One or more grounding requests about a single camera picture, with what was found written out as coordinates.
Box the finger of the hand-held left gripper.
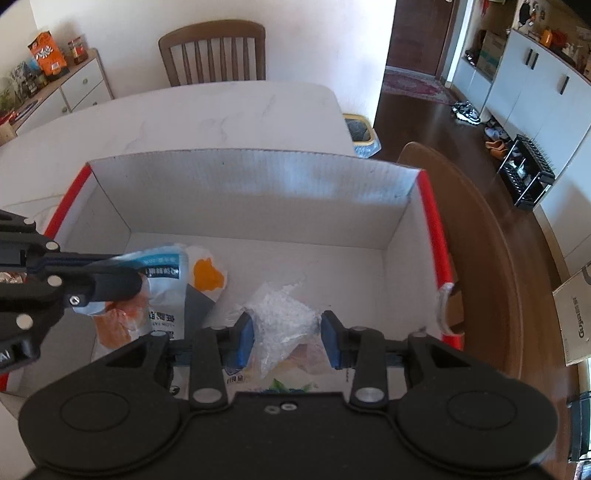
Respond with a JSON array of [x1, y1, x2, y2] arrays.
[[18, 270, 145, 324], [0, 210, 116, 273]]

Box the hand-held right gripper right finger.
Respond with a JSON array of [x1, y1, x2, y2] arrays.
[[321, 310, 507, 410]]

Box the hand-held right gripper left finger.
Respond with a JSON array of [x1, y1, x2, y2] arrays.
[[104, 311, 256, 411]]

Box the clear plastic bag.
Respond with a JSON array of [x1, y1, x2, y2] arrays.
[[233, 272, 324, 379]]

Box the blue white food packet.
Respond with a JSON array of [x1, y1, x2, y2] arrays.
[[74, 244, 190, 365]]

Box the white yolk print packet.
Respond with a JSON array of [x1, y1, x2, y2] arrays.
[[185, 244, 230, 333]]

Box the red cardboard box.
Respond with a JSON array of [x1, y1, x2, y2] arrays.
[[0, 148, 465, 398]]

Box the round-backed wooden chair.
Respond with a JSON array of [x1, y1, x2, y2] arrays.
[[397, 141, 581, 402]]

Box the glass terrarium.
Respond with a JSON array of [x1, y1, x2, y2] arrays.
[[0, 60, 47, 116]]

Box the white sideboard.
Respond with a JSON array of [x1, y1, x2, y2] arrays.
[[0, 47, 114, 139]]

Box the orange snack bag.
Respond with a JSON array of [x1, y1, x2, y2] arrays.
[[28, 31, 70, 77]]

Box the yellow-rimmed trash bin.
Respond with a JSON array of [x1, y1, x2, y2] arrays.
[[342, 113, 383, 159]]

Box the large flat cardboard box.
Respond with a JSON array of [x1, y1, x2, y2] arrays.
[[551, 263, 591, 367]]

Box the black shoe rack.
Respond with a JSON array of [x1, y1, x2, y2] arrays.
[[498, 134, 556, 212]]

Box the black white sneakers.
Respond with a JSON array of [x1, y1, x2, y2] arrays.
[[451, 100, 482, 123]]

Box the patterned red doormat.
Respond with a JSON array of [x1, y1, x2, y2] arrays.
[[381, 68, 455, 104]]

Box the slatted wooden chair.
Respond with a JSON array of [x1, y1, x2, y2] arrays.
[[158, 20, 267, 88]]

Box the brown entrance door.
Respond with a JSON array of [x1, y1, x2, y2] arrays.
[[385, 0, 455, 77]]

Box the cardboard box with green print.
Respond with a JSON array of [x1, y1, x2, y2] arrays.
[[475, 30, 508, 77]]

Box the grey wall cabinet unit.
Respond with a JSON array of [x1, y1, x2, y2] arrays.
[[450, 0, 591, 273]]

